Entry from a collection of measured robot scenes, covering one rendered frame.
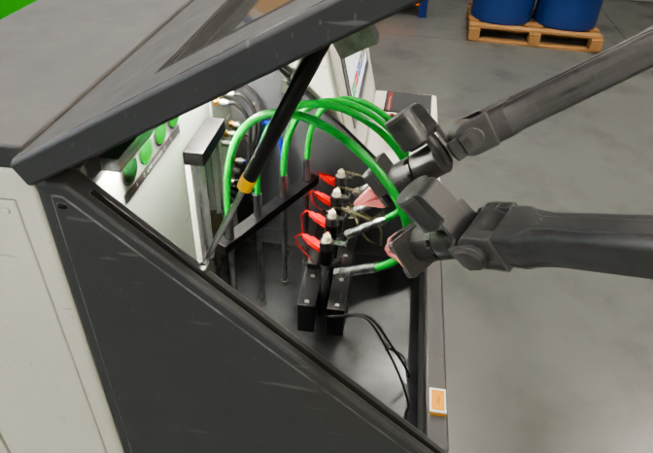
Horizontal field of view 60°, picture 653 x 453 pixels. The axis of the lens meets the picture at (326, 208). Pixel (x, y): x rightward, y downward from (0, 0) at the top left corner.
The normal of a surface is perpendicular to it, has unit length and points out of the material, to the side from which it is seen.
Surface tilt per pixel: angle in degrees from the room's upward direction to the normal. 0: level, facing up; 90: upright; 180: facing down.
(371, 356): 0
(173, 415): 90
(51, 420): 90
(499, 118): 63
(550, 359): 0
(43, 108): 0
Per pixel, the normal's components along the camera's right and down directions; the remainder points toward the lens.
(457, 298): 0.04, -0.80
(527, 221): -0.60, -0.72
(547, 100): -0.07, 0.16
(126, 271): -0.14, 0.59
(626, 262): -0.66, 0.66
